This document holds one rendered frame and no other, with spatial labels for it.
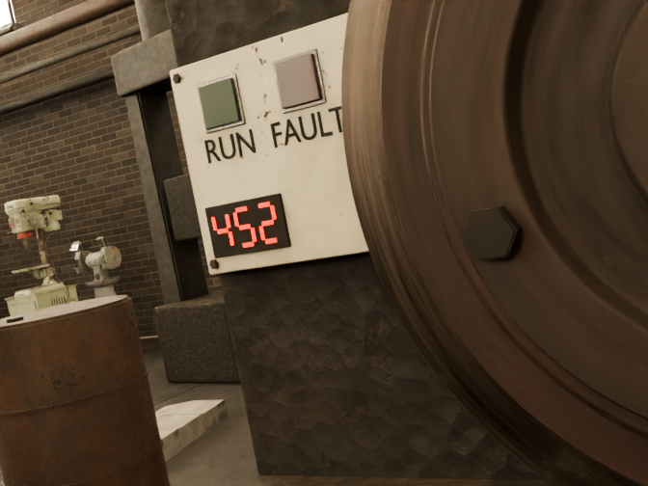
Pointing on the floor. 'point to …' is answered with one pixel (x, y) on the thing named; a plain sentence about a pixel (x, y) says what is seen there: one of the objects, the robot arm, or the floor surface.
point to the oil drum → (77, 398)
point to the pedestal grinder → (109, 259)
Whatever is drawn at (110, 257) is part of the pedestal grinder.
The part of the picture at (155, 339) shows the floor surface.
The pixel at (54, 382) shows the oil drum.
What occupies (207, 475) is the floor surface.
